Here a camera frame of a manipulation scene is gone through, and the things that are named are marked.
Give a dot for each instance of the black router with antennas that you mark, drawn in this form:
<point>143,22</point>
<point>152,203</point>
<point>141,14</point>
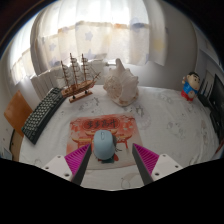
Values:
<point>205,96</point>

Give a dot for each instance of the white radiator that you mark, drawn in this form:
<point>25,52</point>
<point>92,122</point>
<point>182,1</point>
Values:
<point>46,81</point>

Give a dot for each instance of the orange wooden chair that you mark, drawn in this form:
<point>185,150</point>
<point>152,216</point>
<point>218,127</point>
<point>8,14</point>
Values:
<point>16,111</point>

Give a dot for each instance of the red printed mouse pad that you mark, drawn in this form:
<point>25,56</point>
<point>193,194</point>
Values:
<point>100,123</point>

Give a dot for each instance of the wooden model sailing ship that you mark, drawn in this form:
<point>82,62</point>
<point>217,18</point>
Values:
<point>78,88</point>

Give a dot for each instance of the white printed tablecloth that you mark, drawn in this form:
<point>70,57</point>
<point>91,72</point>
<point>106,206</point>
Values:
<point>166,126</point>

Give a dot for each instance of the black computer monitor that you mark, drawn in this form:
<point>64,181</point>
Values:
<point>218,96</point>

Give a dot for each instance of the black computer keyboard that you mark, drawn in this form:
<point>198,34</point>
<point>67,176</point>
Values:
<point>41,115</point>

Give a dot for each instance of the white star-print curtain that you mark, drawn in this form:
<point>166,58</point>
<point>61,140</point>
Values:
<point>100,33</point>

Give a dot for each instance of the large white conch shell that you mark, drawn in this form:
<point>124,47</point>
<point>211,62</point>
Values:
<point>120,86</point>

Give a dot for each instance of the cartoon boy clock figurine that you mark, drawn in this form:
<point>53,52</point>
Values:
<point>190,88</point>

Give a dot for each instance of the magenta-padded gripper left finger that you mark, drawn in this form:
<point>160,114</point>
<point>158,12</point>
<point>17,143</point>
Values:
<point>77,160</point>

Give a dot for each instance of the light blue computer mouse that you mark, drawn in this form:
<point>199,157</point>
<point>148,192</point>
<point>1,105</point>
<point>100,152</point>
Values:
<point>102,145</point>

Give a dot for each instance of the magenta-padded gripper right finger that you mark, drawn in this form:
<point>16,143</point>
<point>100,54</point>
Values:
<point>146,161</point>

